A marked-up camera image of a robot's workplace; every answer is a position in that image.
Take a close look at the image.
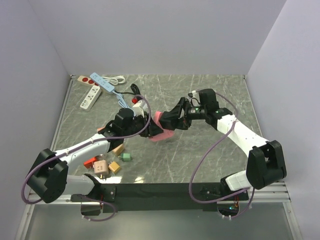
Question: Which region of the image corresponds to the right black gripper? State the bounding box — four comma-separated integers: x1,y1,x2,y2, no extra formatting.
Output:
165,97,209,131

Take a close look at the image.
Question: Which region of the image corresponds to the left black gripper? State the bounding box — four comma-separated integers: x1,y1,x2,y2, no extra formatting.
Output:
122,112,162,137

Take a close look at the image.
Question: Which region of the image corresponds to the pink power strip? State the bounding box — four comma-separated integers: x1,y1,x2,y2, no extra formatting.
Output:
149,111,174,142

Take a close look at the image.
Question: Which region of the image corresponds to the orange cube adapter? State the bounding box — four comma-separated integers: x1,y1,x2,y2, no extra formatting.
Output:
112,143,125,156

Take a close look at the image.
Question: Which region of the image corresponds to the green plug adapter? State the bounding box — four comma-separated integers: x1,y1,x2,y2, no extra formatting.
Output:
118,153,132,162

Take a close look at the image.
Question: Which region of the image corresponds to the white usb power strip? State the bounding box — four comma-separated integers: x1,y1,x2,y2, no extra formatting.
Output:
80,85,102,112

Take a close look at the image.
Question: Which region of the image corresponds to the yellow plug adapter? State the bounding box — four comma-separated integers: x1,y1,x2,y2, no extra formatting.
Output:
108,161,121,175

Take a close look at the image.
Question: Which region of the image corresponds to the blue power strip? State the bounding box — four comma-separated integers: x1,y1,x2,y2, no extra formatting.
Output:
89,72,135,116

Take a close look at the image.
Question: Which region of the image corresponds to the beige pink cube adapter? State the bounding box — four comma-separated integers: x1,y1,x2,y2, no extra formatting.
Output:
93,160,109,179

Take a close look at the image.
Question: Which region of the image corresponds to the red cube plug adapter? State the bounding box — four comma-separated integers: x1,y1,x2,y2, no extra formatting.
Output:
83,156,98,169

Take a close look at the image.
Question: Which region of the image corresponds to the beige red power strip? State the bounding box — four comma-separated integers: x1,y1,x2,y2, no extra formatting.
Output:
77,75,99,87

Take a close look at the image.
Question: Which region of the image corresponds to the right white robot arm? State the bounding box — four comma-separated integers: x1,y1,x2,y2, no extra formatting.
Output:
159,88,287,200

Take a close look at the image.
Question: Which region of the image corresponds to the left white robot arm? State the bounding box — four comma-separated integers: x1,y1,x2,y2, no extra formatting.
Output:
23,108,164,204

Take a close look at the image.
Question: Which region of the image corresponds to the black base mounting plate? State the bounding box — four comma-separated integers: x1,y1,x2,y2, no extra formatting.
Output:
70,182,251,216

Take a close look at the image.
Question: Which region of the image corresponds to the black power strip cord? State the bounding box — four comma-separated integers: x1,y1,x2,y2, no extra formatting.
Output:
117,83,142,97

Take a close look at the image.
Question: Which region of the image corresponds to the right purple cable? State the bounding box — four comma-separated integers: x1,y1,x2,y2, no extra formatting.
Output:
188,91,256,220

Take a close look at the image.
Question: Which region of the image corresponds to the purple cable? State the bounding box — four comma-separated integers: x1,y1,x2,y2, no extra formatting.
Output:
188,91,256,220
22,94,152,223

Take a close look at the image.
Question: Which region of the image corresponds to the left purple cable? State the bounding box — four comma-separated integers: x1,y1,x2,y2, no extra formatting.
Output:
22,94,152,223

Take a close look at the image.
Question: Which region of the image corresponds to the aluminium rail frame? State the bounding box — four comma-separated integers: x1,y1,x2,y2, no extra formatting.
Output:
16,74,299,240

